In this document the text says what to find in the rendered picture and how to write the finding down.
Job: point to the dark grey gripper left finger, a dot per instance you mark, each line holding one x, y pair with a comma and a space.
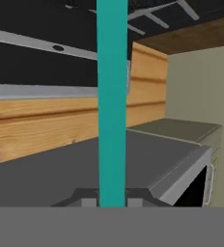
88, 197

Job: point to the teal spatula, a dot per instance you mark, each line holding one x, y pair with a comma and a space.
112, 96

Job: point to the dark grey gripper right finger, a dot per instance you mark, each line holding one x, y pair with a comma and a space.
138, 197

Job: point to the black and grey range hood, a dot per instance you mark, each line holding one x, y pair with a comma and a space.
36, 69

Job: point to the grey microwave oven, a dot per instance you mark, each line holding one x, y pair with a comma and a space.
52, 173

